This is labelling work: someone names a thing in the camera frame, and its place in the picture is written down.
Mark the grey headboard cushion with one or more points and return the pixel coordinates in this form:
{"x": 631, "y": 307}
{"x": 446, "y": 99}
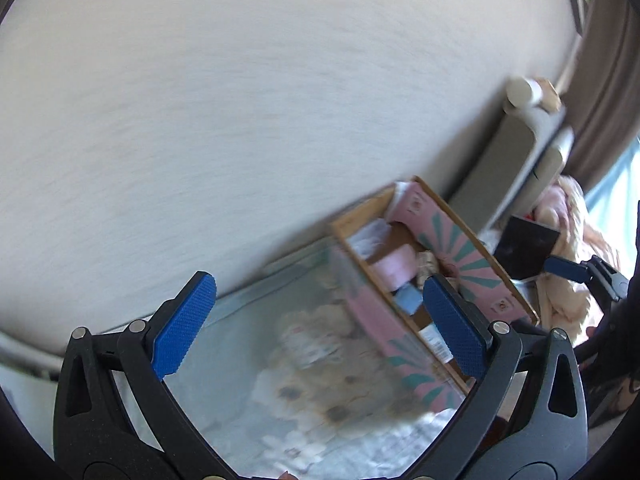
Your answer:
{"x": 505, "y": 170}

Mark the brown curtain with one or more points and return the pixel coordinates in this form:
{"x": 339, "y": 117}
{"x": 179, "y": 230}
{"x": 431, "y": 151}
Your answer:
{"x": 605, "y": 100}

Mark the pink printed cardboard box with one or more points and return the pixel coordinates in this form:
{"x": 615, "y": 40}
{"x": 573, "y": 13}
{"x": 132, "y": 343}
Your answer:
{"x": 390, "y": 330}

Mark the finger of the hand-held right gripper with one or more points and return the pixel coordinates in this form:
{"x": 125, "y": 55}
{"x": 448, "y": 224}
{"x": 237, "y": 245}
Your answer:
{"x": 567, "y": 267}

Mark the small beige object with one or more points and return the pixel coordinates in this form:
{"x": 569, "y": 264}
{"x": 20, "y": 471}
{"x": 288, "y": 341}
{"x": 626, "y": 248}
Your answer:
{"x": 550, "y": 95}

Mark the floral bedsheet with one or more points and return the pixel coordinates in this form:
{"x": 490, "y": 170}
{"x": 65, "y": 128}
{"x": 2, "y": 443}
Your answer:
{"x": 240, "y": 360}

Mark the black tablet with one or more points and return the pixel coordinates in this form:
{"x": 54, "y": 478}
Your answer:
{"x": 525, "y": 250}

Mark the patterned tissue pack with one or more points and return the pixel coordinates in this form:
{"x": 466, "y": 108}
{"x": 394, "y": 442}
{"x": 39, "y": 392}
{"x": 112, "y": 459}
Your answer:
{"x": 370, "y": 237}

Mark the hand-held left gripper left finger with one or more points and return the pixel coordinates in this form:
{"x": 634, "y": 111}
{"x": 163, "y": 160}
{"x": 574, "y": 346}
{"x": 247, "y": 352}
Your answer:
{"x": 185, "y": 325}

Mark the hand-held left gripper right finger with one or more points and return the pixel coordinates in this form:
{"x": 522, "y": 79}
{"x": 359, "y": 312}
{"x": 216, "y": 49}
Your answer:
{"x": 455, "y": 330}

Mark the small blue box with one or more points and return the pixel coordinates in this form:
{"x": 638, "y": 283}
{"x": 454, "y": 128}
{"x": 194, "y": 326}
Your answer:
{"x": 407, "y": 299}

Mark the pink blanket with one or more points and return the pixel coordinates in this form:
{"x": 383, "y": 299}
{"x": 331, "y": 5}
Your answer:
{"x": 575, "y": 220}

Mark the blue and white barcode box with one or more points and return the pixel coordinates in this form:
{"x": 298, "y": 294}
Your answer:
{"x": 436, "y": 344}

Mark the white cup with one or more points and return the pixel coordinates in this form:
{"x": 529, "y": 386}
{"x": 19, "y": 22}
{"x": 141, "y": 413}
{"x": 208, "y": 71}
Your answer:
{"x": 522, "y": 91}

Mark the white patterned small box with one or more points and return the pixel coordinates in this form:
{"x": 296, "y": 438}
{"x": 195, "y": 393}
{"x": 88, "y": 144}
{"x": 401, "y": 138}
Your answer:
{"x": 427, "y": 265}

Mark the pink soft pad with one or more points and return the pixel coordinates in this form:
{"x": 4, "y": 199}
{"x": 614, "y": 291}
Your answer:
{"x": 395, "y": 267}

